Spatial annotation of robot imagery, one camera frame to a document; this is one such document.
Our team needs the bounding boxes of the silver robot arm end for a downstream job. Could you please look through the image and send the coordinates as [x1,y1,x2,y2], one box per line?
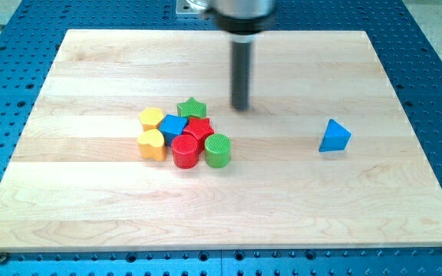
[202,0,276,35]

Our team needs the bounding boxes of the light wooden board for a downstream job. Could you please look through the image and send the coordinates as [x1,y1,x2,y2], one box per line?
[0,29,442,252]

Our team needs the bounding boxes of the blue triangle block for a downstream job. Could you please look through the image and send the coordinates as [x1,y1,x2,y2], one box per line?
[318,119,351,152]

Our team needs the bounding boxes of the left board clamp screw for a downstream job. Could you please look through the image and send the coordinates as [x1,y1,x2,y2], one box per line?
[0,252,9,265]

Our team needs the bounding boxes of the green cylinder block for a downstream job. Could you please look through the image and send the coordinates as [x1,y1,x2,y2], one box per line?
[204,133,231,168]

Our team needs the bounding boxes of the red star block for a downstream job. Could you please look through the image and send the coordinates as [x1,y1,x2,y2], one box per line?
[183,117,214,153]

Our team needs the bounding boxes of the red cylinder block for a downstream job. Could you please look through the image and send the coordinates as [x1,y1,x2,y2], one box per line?
[171,134,199,169]

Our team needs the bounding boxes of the green star block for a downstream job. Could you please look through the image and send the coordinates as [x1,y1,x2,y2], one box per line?
[176,97,207,118]

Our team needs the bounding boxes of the blue cube block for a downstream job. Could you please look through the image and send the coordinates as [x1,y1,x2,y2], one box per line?
[159,114,188,146]

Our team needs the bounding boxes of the yellow heart block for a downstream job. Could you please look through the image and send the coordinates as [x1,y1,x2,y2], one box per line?
[137,129,167,161]

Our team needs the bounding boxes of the yellow pentagon block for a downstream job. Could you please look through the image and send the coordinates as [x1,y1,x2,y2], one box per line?
[139,107,165,131]

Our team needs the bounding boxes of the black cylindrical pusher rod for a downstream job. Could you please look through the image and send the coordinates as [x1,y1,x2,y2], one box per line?
[230,34,256,111]

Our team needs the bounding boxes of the silver metal mounting plate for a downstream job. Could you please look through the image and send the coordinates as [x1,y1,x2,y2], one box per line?
[176,0,209,15]

